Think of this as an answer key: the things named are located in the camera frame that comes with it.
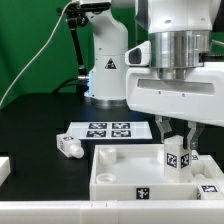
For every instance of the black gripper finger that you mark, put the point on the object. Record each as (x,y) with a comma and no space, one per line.
(163,124)
(191,140)

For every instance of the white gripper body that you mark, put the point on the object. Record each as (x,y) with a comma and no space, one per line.
(198,98)

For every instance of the white square tabletop part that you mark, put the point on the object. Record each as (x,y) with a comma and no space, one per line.
(136,172)

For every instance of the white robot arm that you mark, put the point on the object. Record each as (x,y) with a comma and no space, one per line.
(172,74)

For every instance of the white right fence wall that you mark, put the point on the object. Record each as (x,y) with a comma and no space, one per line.
(211,168)

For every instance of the white fence wall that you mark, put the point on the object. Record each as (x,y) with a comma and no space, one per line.
(211,168)
(112,212)
(4,169)

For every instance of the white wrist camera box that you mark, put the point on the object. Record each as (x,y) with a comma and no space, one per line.
(139,56)

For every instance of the white marker base plate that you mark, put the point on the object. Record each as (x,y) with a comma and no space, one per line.
(110,130)

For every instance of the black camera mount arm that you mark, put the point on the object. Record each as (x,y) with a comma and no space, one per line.
(76,16)

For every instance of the white front fence wall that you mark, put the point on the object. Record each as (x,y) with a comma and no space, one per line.
(112,212)

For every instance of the white left fence wall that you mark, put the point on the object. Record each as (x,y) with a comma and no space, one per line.
(4,169)

